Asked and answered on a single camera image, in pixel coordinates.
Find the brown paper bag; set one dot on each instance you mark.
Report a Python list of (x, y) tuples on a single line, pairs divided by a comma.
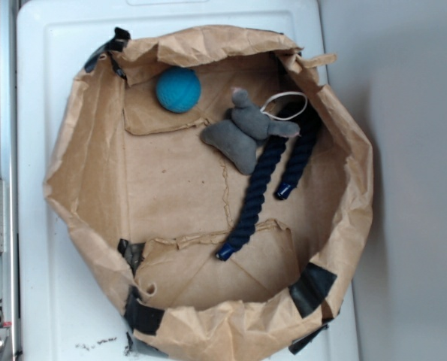
[(147, 203)]

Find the white elastic loop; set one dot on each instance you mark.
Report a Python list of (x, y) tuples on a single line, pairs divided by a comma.
[(285, 106)]

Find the metal frame rail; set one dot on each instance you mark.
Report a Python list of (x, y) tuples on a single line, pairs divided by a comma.
[(11, 347)]

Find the grey plush mouse toy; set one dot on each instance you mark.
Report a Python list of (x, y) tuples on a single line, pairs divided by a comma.
[(248, 127)]

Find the blue rubber ball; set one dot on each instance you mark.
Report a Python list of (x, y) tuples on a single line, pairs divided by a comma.
[(178, 89)]

